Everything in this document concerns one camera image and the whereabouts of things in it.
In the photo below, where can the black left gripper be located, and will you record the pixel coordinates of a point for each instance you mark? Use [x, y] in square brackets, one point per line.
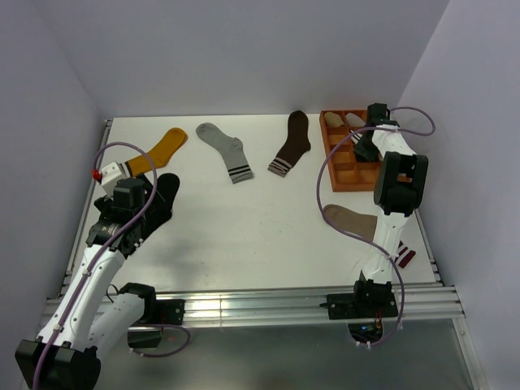
[103, 204]

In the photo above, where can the black sock with white stripes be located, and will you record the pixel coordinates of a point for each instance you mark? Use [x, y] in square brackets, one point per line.
[160, 209]

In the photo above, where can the plain black sock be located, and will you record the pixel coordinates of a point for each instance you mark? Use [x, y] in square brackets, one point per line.
[366, 153]

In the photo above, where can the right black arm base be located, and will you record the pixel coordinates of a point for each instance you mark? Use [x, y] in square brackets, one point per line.
[345, 306]

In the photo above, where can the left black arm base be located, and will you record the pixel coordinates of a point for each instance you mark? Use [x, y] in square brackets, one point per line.
[164, 324]

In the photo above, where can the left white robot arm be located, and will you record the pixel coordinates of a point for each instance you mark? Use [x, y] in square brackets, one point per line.
[67, 352]

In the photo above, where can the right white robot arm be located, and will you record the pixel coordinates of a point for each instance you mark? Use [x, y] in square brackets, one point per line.
[398, 193]

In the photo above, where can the rolled grey sock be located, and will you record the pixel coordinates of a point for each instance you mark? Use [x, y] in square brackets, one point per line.
[354, 121]

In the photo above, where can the rolled striped sock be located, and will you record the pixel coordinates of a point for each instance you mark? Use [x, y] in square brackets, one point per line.
[356, 136]

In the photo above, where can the rolled beige sock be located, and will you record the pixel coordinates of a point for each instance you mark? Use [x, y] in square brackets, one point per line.
[333, 120]

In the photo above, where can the orange wooden compartment tray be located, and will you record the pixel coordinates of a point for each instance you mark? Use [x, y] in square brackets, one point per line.
[345, 172]

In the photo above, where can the mustard yellow sock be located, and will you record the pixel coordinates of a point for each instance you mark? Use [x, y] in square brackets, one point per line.
[160, 154]

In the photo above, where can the brown sock with pink stripes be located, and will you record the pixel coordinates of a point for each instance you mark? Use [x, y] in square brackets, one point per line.
[297, 143]

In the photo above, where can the tan sock with maroon cuff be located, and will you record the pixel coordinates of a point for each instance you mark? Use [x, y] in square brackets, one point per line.
[364, 225]

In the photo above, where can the grey sock with black stripes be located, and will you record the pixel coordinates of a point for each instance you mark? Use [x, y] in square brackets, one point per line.
[230, 150]

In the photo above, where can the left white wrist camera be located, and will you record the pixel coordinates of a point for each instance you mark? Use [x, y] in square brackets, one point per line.
[109, 176]

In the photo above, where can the aluminium frame rail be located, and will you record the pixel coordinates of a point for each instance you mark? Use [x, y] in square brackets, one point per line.
[299, 306]

